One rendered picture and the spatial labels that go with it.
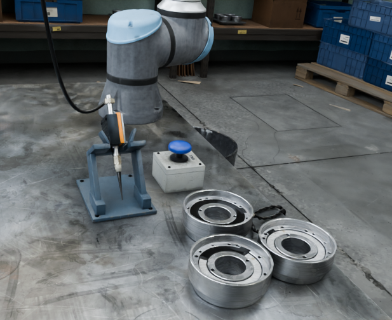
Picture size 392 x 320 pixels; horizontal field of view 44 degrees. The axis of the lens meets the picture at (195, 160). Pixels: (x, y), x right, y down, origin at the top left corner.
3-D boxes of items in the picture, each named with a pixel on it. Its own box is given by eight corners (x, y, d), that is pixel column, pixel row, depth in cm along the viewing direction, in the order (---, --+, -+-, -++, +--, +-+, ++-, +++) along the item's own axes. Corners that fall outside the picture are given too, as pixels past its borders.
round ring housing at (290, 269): (344, 266, 67) (351, 242, 66) (302, 300, 60) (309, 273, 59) (283, 232, 74) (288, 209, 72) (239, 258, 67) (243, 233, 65)
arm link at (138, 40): (94, 68, 110) (95, 7, 104) (141, 62, 119) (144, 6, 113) (126, 82, 103) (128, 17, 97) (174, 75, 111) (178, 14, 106)
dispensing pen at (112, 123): (116, 200, 72) (101, 91, 74) (110, 202, 75) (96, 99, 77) (130, 198, 73) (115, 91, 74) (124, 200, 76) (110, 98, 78)
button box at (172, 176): (203, 188, 84) (206, 163, 82) (164, 193, 81) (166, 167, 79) (185, 168, 91) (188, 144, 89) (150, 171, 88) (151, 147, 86)
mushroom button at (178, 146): (192, 173, 84) (195, 146, 81) (171, 175, 82) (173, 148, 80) (184, 162, 87) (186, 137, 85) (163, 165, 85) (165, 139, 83)
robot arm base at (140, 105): (92, 103, 118) (92, 63, 113) (151, 101, 124) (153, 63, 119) (107, 126, 105) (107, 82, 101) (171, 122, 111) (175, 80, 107)
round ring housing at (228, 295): (246, 326, 55) (251, 298, 54) (170, 287, 60) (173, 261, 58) (281, 279, 64) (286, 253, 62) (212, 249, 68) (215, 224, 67)
